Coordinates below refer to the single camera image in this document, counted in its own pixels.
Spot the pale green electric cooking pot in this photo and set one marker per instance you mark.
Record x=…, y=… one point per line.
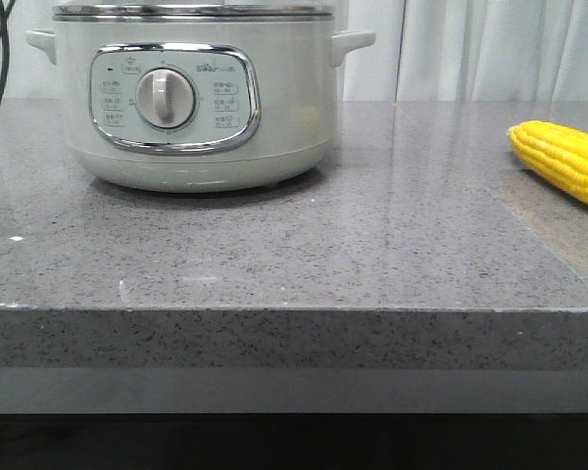
x=185, y=103

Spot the white curtain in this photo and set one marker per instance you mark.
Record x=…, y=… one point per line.
x=466, y=51

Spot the yellow corn cob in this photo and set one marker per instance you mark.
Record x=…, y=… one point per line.
x=557, y=153

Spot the glass pot lid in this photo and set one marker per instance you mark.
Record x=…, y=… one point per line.
x=158, y=11

